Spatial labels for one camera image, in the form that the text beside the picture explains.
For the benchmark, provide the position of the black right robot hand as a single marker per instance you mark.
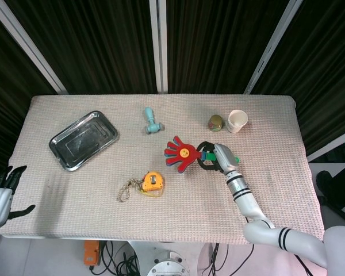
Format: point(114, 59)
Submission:
point(225, 158)

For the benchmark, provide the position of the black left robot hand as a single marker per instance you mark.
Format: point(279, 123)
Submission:
point(0, 201)

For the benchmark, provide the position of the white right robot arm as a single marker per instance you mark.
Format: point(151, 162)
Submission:
point(247, 204)

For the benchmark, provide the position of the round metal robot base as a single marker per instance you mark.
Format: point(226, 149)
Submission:
point(168, 266)

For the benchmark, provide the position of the small green printed can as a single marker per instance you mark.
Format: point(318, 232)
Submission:
point(216, 123)

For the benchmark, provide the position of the white paper cup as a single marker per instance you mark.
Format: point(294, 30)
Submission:
point(237, 122)

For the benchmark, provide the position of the pink waffle weave tablecloth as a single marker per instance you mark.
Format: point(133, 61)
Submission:
point(189, 207)

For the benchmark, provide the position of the light blue toy hammer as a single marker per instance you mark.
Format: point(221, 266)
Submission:
point(151, 125)

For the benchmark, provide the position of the stainless steel tray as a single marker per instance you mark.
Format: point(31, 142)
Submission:
point(83, 141)

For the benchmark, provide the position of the orange control box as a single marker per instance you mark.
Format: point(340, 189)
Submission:
point(90, 253)

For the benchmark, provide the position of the black stand base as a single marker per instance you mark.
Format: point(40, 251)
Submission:
point(330, 187)

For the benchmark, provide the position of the black curtain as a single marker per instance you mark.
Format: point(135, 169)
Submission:
point(103, 43)

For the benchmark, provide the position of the white aluminium frame post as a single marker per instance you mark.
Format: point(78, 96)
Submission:
point(31, 49)
point(158, 46)
point(270, 49)

